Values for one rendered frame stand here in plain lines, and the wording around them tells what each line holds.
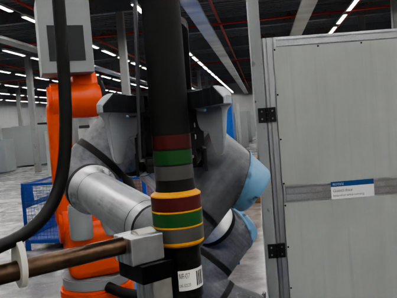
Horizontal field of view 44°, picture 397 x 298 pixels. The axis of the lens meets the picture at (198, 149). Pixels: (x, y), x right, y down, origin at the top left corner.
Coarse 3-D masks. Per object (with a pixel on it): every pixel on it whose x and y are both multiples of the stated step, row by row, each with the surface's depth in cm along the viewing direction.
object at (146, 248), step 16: (128, 240) 38; (144, 240) 38; (160, 240) 39; (128, 256) 38; (144, 256) 38; (160, 256) 39; (128, 272) 39; (144, 272) 38; (160, 272) 39; (144, 288) 40; (160, 288) 39
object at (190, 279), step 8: (168, 248) 41; (176, 248) 40; (184, 248) 40; (192, 248) 41; (168, 256) 41; (176, 256) 40; (184, 256) 40; (192, 256) 41; (200, 256) 42; (176, 264) 40; (184, 264) 40; (192, 264) 41; (200, 264) 42; (176, 272) 41; (184, 272) 40; (192, 272) 41; (200, 272) 42; (176, 280) 41; (184, 280) 40; (192, 280) 41; (200, 280) 41; (176, 288) 41; (184, 288) 41; (192, 288) 41; (200, 288) 41; (176, 296) 41; (184, 296) 41; (192, 296) 41; (200, 296) 42
